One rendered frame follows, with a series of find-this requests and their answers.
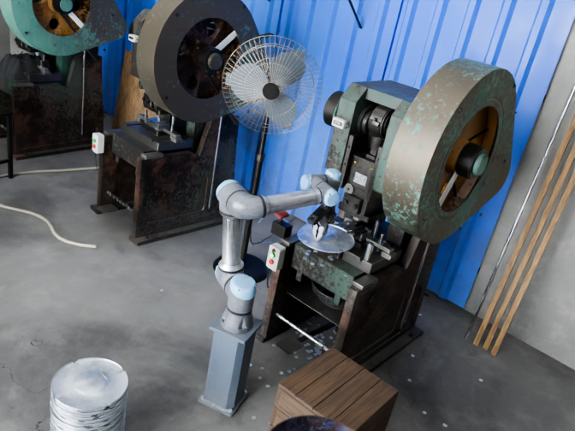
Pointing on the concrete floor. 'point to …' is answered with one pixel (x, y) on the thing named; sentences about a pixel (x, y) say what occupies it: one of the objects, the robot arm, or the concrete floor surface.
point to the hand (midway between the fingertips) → (316, 239)
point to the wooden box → (335, 393)
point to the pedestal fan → (241, 81)
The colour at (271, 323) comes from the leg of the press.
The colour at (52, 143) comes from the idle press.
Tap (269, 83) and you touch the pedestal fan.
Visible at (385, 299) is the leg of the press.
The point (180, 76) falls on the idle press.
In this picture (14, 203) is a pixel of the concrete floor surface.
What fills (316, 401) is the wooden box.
